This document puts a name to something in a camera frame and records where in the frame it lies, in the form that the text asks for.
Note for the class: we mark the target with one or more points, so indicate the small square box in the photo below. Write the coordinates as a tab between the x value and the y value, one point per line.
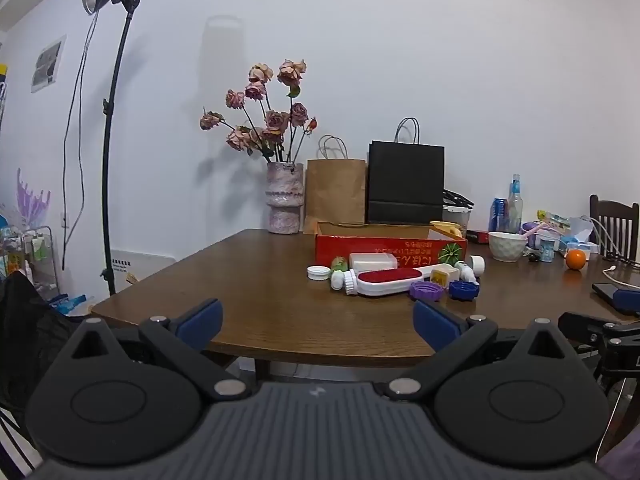
442	277

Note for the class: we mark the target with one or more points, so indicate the dark wooden chair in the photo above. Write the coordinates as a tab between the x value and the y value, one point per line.
612	225

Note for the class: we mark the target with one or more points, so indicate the small white yogurt cup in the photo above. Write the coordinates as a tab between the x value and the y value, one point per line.
548	251

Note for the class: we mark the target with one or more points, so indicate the purple bowl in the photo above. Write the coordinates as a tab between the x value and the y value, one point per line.
547	234

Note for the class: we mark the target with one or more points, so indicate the white rectangular box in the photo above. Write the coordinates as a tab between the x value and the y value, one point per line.
371	260

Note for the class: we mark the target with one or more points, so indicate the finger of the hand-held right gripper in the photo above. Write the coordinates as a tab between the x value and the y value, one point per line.
585	329
627	301

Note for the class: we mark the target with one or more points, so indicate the purple lid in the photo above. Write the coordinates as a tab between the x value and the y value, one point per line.
427	291

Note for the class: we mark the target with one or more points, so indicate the dried pink roses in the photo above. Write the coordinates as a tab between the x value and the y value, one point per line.
275	120

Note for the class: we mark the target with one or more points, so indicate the yellow snack packet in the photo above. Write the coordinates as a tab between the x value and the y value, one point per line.
554	219

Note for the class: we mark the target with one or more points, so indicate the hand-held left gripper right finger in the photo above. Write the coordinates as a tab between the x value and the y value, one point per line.
432	325

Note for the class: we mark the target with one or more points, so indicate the wall poster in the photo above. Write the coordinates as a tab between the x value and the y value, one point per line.
48	64

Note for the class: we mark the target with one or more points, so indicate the white bowl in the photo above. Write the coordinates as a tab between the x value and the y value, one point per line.
506	247

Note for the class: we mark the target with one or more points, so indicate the orange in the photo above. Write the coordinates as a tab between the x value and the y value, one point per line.
575	259

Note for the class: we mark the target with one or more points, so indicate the pink spoon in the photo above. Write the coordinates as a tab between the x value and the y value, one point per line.
534	231

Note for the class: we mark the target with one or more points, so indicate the pink ceramic vase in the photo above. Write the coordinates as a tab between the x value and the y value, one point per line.
285	195

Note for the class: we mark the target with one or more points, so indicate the brown paper bag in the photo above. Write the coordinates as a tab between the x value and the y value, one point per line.
335	190

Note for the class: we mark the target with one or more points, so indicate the blue lid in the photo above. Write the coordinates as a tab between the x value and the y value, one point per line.
464	291

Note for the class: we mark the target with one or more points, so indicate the clear container with black lid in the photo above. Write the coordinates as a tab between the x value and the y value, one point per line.
457	215

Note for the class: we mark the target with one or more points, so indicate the small red box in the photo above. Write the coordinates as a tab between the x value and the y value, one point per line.
477	236

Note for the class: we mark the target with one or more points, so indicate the yellow bowl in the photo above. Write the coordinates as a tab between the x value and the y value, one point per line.
446	227

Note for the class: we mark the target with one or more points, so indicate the clear glass bottle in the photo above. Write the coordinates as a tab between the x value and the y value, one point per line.
515	207

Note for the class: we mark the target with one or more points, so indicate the red cardboard box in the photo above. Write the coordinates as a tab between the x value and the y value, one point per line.
380	246

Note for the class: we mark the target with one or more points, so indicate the small white bottle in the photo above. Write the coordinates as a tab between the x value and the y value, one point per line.
466	272

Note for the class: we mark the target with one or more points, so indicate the blue plastic packet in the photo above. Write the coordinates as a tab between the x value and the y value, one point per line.
67	305

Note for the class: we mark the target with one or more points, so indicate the white bottle cap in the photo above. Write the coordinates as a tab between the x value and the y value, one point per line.
318	273

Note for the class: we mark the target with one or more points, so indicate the blue tissue pack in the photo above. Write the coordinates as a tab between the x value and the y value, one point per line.
580	245

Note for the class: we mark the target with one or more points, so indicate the white and red lint brush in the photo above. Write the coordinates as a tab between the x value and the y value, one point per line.
390	280

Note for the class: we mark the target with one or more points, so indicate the black phone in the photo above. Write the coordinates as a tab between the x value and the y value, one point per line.
605	292

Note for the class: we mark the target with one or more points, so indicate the blue drink can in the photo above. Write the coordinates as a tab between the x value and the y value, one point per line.
499	215

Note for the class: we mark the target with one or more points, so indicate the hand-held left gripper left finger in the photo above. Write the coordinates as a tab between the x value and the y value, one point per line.
202	322

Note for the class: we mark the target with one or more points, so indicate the small green toy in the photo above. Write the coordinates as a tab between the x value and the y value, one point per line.
339	263

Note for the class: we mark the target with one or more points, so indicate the black mesh chair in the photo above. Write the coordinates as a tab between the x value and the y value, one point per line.
30	335

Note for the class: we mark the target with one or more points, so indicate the black paper bag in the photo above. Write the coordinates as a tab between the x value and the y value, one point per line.
405	180

